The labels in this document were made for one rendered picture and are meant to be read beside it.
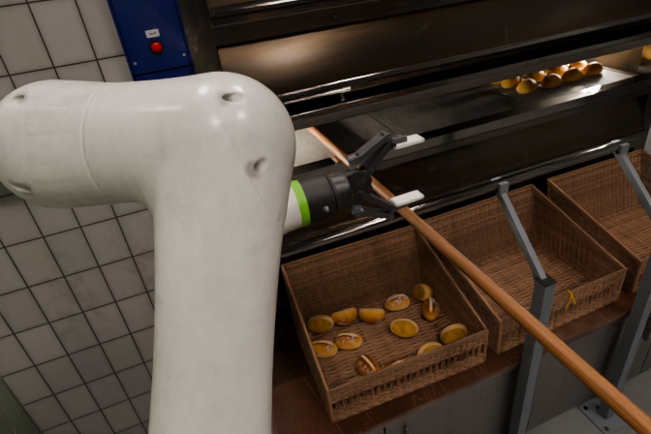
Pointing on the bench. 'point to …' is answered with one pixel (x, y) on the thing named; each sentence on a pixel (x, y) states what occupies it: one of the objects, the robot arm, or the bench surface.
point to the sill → (489, 123)
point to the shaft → (637, 419)
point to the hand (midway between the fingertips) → (416, 168)
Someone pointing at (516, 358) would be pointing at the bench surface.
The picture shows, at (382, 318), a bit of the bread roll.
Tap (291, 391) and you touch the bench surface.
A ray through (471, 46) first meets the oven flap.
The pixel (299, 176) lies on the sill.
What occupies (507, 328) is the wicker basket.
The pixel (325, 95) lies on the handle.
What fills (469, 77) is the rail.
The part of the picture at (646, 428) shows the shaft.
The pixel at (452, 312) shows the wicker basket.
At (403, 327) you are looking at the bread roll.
